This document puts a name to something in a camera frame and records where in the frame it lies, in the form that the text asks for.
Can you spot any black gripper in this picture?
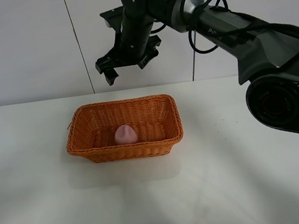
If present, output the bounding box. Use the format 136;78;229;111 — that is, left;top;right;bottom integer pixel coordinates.
95;10;161;86

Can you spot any pink peach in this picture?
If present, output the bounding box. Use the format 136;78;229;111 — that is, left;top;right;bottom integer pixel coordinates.
114;124;138;145

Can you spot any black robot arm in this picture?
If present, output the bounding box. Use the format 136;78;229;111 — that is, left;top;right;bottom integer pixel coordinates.
95;0;299;133

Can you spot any orange wicker basket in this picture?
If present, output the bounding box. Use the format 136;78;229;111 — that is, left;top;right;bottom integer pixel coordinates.
67;94;183;163

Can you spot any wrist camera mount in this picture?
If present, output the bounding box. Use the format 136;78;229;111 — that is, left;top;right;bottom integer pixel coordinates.
99;6;124;30

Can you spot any black cable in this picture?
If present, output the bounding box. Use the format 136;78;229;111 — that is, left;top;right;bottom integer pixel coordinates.
147;0;299;63

